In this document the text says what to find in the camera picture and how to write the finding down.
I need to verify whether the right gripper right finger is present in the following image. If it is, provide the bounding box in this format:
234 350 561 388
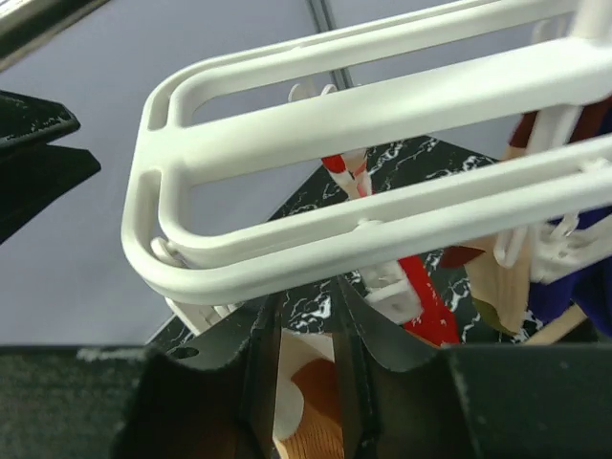
332 277 611 458

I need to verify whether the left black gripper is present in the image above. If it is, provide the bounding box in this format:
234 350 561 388
1 91 101 241

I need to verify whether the beige striped sock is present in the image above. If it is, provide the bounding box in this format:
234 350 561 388
441 99 603 336

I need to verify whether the orange sock with cream cuff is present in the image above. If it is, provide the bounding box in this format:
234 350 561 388
273 331 344 459

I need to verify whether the white plastic clip hanger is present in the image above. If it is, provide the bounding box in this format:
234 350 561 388
120 1 611 332

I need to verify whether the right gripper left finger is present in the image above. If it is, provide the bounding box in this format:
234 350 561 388
1 294 282 459

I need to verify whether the red sock with cream cuff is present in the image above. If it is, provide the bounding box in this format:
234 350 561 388
321 148 459 346

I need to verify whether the grey metal rack rod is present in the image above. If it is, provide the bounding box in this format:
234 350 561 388
1 0 108 71

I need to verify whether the purple sock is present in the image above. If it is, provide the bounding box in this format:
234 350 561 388
527 205 612 336

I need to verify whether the wooden drying rack frame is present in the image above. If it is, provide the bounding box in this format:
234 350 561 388
523 304 587 345

